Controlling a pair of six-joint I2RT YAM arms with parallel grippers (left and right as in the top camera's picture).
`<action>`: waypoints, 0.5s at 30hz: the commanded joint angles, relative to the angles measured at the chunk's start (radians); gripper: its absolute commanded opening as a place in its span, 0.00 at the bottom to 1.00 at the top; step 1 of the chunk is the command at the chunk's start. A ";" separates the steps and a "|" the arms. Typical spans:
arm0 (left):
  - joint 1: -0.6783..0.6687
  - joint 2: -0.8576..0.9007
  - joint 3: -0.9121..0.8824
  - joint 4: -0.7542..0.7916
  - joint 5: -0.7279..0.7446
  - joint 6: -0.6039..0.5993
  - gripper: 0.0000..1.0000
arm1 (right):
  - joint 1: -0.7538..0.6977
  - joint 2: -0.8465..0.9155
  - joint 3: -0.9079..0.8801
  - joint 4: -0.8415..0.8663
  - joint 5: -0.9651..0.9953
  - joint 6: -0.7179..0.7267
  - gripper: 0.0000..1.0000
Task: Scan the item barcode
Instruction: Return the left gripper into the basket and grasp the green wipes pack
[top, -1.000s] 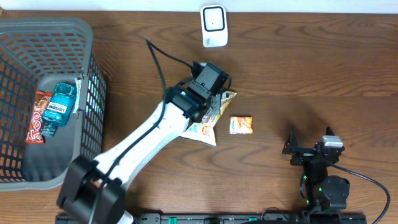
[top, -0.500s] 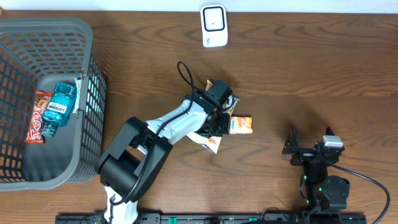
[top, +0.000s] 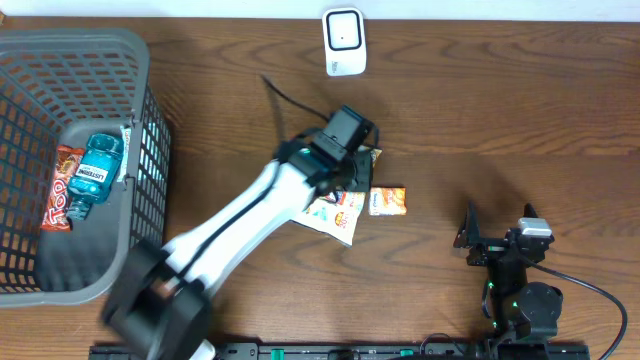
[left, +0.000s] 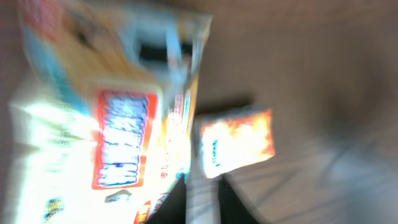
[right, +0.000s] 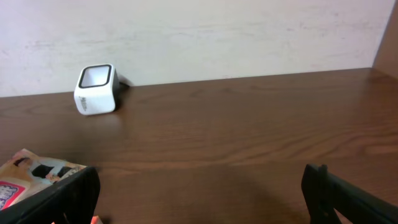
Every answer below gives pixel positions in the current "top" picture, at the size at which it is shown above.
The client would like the small orange snack packet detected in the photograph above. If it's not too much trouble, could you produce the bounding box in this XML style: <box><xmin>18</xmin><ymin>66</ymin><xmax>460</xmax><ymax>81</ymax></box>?
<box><xmin>368</xmin><ymin>187</ymin><xmax>407</xmax><ymax>216</ymax></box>

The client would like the yellow snack bag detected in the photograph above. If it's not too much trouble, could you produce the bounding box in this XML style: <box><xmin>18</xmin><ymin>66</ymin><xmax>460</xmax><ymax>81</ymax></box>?
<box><xmin>293</xmin><ymin>146</ymin><xmax>382</xmax><ymax>247</ymax></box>

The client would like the teal Listerine mouthwash bottle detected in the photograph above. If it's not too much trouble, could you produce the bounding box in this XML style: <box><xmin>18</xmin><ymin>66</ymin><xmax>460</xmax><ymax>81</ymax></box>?
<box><xmin>67</xmin><ymin>133</ymin><xmax>124</xmax><ymax>221</ymax></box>

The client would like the red Top chocolate bar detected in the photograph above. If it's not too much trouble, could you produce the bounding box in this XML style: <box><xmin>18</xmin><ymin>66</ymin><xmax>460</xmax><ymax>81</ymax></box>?
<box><xmin>41</xmin><ymin>145</ymin><xmax>85</xmax><ymax>232</ymax></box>

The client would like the light teal wipes packet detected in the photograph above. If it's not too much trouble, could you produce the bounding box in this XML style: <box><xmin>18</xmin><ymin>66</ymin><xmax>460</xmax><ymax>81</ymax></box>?
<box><xmin>116</xmin><ymin>125</ymin><xmax>132</xmax><ymax>183</ymax></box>

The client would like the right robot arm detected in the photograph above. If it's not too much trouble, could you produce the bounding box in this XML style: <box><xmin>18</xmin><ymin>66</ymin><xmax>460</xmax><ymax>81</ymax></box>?
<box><xmin>453</xmin><ymin>204</ymin><xmax>563</xmax><ymax>359</ymax></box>

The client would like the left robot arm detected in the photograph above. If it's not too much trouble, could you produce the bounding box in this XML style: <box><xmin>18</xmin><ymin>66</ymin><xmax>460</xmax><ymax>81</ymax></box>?
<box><xmin>101</xmin><ymin>144</ymin><xmax>320</xmax><ymax>359</ymax></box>

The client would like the white barcode scanner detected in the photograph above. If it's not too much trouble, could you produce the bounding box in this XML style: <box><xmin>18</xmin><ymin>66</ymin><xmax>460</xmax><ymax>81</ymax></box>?
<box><xmin>322</xmin><ymin>7</ymin><xmax>367</xmax><ymax>77</ymax></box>

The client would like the grey plastic shopping basket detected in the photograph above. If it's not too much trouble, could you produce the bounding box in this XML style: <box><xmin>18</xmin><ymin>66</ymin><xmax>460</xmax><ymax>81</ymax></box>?
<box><xmin>1</xmin><ymin>29</ymin><xmax>171</xmax><ymax>308</ymax></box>

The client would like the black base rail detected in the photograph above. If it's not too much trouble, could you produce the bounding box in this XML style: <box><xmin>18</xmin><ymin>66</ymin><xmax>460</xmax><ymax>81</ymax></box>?
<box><xmin>88</xmin><ymin>341</ymin><xmax>592</xmax><ymax>360</ymax></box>

